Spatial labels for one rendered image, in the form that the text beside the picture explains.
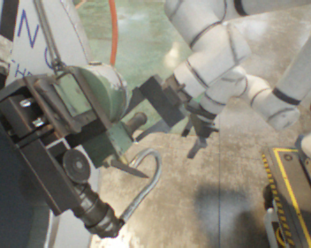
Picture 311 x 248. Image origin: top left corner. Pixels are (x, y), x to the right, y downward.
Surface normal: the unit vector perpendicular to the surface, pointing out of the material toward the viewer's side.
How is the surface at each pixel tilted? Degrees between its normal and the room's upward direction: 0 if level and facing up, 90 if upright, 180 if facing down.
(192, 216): 0
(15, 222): 44
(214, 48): 58
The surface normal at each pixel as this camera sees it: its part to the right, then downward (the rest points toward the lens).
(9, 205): -0.16, 0.10
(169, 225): -0.02, -0.74
